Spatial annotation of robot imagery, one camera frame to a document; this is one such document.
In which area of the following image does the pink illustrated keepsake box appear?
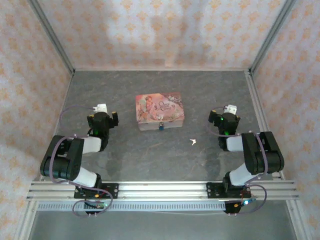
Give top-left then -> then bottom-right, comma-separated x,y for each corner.
135,91 -> 185,132

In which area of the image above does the small green circuit board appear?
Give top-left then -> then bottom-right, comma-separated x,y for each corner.
233,197 -> 257,210
83,200 -> 108,210

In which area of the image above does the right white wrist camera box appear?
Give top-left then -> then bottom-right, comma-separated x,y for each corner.
223,104 -> 237,115

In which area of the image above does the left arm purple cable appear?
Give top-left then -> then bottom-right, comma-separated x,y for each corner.
49,104 -> 114,218

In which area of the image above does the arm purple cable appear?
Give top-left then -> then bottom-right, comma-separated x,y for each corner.
206,105 -> 271,216
49,104 -> 114,218

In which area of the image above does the aluminium frame side rail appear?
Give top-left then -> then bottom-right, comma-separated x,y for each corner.
39,71 -> 76,181
245,70 -> 286,181

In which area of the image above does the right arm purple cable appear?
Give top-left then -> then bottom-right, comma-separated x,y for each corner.
206,105 -> 271,216

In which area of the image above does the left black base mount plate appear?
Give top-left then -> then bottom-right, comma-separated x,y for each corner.
74,182 -> 120,200

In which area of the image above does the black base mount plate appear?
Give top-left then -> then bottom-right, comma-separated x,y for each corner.
74,182 -> 120,200
206,182 -> 252,200

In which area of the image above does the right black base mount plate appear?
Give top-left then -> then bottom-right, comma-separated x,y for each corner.
206,182 -> 252,200

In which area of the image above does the aluminium base rail beam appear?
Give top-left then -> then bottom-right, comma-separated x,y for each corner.
26,180 -> 300,201

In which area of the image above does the aluminium frame post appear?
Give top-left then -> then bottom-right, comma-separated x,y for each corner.
27,0 -> 76,76
249,0 -> 299,75

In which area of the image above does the grey slotted cable duct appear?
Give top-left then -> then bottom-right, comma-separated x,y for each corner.
37,201 -> 227,212

